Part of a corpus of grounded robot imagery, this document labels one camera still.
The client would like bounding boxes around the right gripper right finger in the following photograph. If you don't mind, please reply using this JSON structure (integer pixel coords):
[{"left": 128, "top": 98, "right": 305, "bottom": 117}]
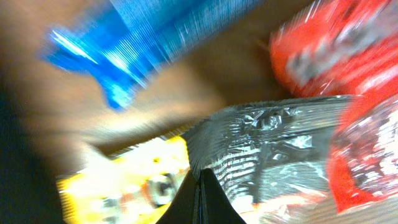
[{"left": 199, "top": 169, "right": 246, "bottom": 224}]

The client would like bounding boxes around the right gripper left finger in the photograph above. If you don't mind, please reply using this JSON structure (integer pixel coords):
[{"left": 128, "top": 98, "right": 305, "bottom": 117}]
[{"left": 156, "top": 171, "right": 199, "bottom": 224}]

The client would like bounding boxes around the blue Oreo wrapper pack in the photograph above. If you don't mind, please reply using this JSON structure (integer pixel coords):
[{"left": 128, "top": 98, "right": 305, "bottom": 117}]
[{"left": 43, "top": 0, "right": 258, "bottom": 110}]

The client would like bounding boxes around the red Hacks candy bag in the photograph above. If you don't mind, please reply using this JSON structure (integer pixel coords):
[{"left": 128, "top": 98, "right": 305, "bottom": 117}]
[{"left": 269, "top": 0, "right": 397, "bottom": 212}]

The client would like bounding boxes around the yellow Hacks candy bag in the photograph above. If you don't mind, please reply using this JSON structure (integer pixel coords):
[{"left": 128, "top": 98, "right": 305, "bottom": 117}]
[{"left": 57, "top": 136, "right": 189, "bottom": 224}]

